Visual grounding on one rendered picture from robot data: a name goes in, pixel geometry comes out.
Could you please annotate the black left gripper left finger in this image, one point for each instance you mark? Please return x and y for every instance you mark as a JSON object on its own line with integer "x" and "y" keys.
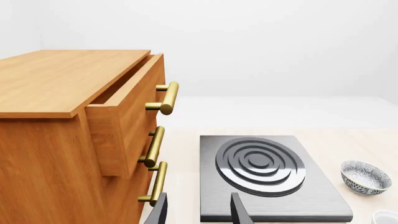
{"x": 158, "y": 211}

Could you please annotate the open wooden drawer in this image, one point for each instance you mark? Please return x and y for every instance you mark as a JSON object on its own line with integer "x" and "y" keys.
{"x": 127, "y": 116}

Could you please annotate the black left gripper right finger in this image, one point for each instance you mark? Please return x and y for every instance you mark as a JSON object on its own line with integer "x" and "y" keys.
{"x": 239, "y": 211}

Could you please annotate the flat black stove plate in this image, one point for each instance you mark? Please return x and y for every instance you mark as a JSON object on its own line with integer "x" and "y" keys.
{"x": 264, "y": 177}

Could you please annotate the middle wooden drawer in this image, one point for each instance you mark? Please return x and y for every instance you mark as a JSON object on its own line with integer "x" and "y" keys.
{"x": 141, "y": 149}

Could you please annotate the black patterned bowl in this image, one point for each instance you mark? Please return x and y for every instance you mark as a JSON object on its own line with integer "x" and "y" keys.
{"x": 365, "y": 177}

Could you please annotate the wooden cabinet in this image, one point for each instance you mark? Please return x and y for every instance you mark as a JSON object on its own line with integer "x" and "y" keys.
{"x": 46, "y": 130}

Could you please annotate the bottom wooden drawer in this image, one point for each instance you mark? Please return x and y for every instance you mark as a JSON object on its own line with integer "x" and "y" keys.
{"x": 136, "y": 196}

